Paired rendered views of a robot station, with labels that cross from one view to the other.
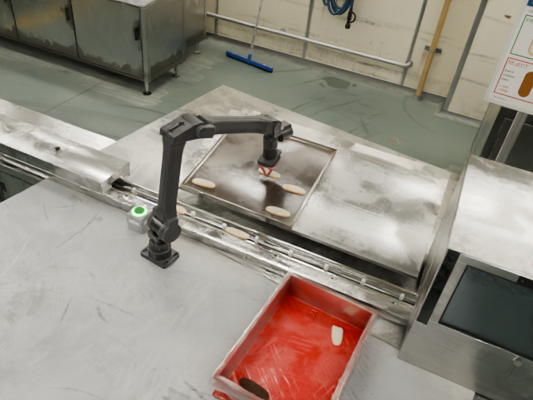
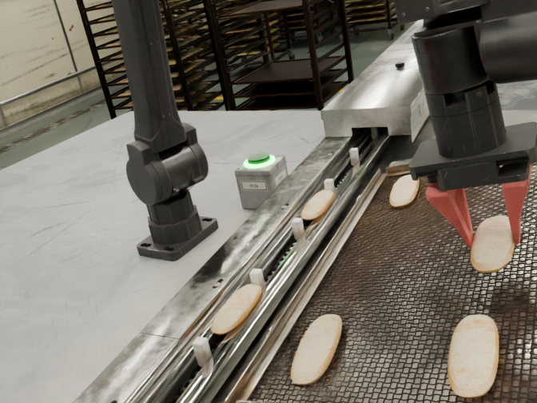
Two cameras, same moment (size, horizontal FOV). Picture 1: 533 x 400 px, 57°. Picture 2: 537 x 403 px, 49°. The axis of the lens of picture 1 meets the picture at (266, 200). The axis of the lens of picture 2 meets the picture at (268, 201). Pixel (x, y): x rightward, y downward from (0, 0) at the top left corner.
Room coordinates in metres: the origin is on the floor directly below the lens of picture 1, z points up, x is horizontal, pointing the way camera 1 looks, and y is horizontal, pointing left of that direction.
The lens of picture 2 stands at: (1.54, -0.49, 1.25)
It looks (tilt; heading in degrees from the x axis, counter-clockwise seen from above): 24 degrees down; 99
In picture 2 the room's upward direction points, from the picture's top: 11 degrees counter-clockwise
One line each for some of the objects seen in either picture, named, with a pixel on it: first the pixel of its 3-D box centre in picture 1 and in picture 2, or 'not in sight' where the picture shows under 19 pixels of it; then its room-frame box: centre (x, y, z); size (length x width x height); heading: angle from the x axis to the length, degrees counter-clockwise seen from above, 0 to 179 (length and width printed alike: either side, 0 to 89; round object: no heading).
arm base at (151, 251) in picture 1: (159, 247); (173, 218); (1.25, 0.36, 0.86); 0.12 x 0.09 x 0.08; 62
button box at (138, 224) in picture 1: (140, 221); (266, 190); (1.40, 0.47, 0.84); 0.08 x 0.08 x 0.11; 70
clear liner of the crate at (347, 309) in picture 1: (299, 351); not in sight; (0.88, -0.16, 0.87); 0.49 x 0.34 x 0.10; 156
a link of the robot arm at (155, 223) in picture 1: (162, 228); (172, 176); (1.27, 0.35, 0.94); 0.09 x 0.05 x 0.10; 138
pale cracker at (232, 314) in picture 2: (236, 232); (236, 305); (1.39, 0.10, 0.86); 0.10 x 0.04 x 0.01; 70
